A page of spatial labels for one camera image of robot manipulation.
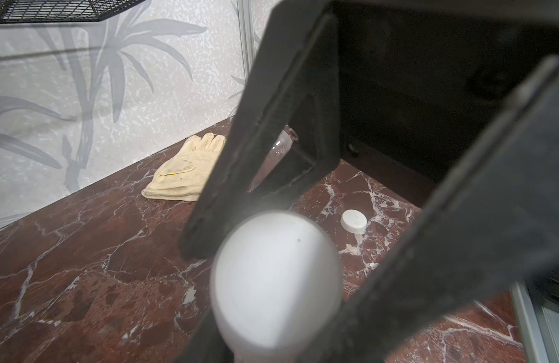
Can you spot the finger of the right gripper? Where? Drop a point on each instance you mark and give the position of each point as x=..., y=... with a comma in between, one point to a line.
x=493, y=221
x=293, y=82

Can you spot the clear bottle with blue label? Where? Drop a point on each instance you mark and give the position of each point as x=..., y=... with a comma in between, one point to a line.
x=280, y=148

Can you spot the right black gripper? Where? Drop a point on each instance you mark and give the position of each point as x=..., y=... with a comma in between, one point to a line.
x=420, y=80

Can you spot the aluminium mounting rail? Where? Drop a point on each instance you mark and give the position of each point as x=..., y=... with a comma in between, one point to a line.
x=536, y=304

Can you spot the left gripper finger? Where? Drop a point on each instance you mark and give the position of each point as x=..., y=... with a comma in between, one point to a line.
x=206, y=344

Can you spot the white bottle cap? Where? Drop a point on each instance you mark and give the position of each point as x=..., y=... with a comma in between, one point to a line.
x=354, y=221
x=276, y=282

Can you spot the beige work glove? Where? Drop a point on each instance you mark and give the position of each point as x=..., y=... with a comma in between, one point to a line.
x=184, y=176

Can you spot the black wire basket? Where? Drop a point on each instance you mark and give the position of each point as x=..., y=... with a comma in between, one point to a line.
x=61, y=11

